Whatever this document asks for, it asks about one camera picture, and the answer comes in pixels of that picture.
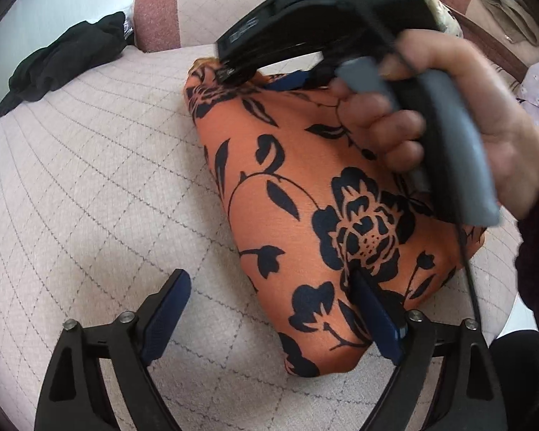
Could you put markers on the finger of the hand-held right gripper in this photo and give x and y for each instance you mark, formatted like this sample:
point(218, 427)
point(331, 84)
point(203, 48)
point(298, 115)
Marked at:
point(233, 71)
point(289, 81)

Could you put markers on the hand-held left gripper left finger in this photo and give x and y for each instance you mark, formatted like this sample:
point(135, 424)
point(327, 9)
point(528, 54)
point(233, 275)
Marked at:
point(166, 318)

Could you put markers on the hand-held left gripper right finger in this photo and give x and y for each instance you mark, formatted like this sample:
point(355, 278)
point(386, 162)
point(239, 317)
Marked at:
point(377, 318)

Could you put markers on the orange black floral garment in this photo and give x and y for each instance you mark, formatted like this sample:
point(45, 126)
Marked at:
point(274, 152)

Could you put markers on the person's right hand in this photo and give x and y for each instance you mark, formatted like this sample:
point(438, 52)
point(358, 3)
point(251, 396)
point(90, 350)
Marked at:
point(503, 121)

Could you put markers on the cream lace cloth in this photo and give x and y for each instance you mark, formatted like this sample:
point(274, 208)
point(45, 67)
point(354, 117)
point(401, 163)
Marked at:
point(447, 15)

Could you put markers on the pink quilted sofa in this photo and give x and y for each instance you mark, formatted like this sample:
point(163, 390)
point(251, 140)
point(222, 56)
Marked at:
point(94, 188)

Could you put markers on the person's leg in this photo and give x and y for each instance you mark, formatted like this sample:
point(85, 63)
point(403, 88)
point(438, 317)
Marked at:
point(525, 381)

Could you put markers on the olive green garment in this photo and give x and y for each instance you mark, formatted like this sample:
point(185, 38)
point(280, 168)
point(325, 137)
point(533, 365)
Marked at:
point(503, 13)

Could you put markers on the black cloth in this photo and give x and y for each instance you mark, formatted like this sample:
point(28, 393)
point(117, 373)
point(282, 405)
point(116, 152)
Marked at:
point(58, 63)

